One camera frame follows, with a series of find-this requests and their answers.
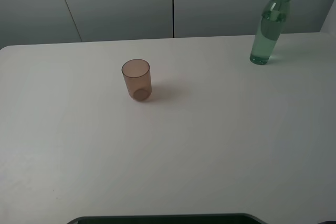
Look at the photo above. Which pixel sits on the green translucent water bottle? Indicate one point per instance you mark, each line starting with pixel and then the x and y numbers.
pixel 273 19

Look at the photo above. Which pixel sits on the pink translucent plastic cup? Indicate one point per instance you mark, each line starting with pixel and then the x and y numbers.
pixel 137 76

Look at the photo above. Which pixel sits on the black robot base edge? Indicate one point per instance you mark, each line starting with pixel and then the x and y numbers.
pixel 167 219

